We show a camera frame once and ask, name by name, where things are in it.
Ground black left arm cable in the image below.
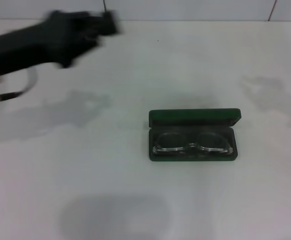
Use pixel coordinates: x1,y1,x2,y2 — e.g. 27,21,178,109
0,67,40,109

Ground clear white glasses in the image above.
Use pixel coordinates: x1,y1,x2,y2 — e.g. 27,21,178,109
152,132,234,156

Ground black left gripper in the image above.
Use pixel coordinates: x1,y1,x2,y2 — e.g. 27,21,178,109
0,9,124,76

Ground green glasses case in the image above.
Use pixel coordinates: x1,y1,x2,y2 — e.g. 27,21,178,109
148,107,242,163

